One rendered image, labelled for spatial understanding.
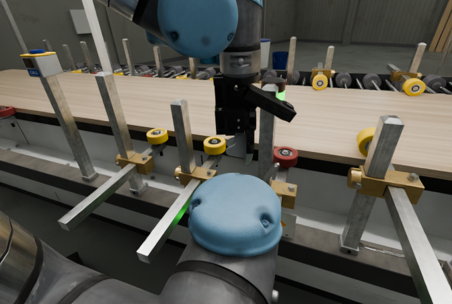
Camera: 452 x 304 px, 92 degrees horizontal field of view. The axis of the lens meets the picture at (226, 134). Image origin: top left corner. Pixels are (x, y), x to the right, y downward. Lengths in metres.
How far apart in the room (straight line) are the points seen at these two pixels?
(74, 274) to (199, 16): 0.22
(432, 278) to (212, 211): 0.38
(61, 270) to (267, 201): 0.15
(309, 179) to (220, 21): 0.74
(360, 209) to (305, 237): 0.20
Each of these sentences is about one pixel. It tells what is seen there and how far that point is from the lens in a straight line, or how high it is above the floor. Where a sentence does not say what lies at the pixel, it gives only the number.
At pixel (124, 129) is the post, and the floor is 0.98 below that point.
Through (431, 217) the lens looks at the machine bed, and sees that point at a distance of 1.02.
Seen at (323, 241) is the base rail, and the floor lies 0.70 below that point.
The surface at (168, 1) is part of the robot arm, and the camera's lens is 0.22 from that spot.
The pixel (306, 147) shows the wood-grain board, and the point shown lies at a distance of 0.79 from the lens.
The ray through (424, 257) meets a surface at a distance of 0.50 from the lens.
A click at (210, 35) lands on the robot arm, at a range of 0.22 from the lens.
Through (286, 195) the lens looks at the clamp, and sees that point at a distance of 0.64.
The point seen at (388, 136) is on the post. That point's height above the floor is 1.07.
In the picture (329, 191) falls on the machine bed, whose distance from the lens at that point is 0.91.
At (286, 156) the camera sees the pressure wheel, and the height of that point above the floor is 0.91.
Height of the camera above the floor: 1.30
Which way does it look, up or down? 28 degrees down
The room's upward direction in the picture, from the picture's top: 3 degrees counter-clockwise
